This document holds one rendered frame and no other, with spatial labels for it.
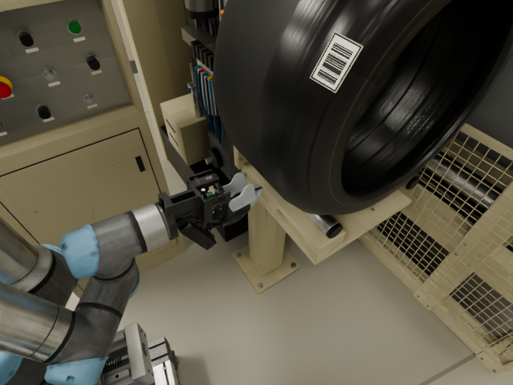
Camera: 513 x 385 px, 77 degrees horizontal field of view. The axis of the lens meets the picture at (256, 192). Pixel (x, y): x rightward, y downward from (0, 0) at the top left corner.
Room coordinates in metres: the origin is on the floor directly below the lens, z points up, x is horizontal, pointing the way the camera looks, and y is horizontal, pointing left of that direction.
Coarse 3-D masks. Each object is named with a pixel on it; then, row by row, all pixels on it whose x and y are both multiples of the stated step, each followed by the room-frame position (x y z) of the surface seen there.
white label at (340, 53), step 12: (336, 36) 0.40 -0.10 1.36; (336, 48) 0.39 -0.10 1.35; (348, 48) 0.38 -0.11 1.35; (360, 48) 0.38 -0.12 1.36; (324, 60) 0.39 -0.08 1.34; (336, 60) 0.38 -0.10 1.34; (348, 60) 0.37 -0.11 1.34; (312, 72) 0.38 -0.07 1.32; (324, 72) 0.38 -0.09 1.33; (336, 72) 0.37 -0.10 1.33; (324, 84) 0.37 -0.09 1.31; (336, 84) 0.36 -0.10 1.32
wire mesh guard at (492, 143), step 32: (448, 160) 0.70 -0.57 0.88; (480, 160) 0.64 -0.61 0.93; (512, 160) 0.58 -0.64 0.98; (416, 192) 0.73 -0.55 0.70; (480, 192) 0.60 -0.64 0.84; (384, 224) 0.77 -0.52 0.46; (416, 224) 0.68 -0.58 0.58; (448, 224) 0.61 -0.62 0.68; (512, 224) 0.51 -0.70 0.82; (384, 256) 0.71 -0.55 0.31; (448, 256) 0.56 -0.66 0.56; (512, 256) 0.46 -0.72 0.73; (448, 288) 0.51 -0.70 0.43; (512, 288) 0.41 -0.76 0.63
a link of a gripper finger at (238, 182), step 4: (236, 176) 0.44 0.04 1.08; (240, 176) 0.44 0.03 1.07; (244, 176) 0.44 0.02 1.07; (232, 180) 0.43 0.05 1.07; (236, 180) 0.43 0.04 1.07; (240, 180) 0.44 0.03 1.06; (244, 180) 0.44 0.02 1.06; (228, 184) 0.43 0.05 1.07; (232, 184) 0.43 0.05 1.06; (236, 184) 0.43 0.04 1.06; (240, 184) 0.44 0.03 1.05; (244, 184) 0.44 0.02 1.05; (224, 188) 0.42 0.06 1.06; (228, 188) 0.42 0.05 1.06; (232, 188) 0.43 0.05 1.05; (236, 188) 0.43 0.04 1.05; (240, 188) 0.44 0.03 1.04; (256, 188) 0.44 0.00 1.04; (232, 192) 0.42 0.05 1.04; (236, 192) 0.43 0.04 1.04; (240, 192) 0.43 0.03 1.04; (232, 196) 0.41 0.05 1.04; (236, 196) 0.42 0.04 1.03
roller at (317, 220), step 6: (312, 216) 0.47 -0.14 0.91; (318, 216) 0.46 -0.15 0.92; (324, 216) 0.46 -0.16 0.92; (330, 216) 0.46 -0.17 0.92; (318, 222) 0.45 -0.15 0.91; (324, 222) 0.44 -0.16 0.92; (330, 222) 0.44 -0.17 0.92; (336, 222) 0.44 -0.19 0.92; (324, 228) 0.43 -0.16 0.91; (330, 228) 0.43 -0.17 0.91; (336, 228) 0.42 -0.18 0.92; (324, 234) 0.43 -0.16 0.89; (330, 234) 0.42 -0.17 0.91; (336, 234) 0.43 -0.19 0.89
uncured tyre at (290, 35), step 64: (256, 0) 0.52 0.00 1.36; (320, 0) 0.44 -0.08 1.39; (384, 0) 0.41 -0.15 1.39; (448, 0) 0.45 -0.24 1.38; (512, 0) 0.59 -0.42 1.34; (256, 64) 0.45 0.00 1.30; (384, 64) 0.40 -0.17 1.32; (448, 64) 0.75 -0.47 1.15; (256, 128) 0.42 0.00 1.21; (320, 128) 0.36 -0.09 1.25; (384, 128) 0.73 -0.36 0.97; (448, 128) 0.60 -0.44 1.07; (320, 192) 0.37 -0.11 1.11; (384, 192) 0.48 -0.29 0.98
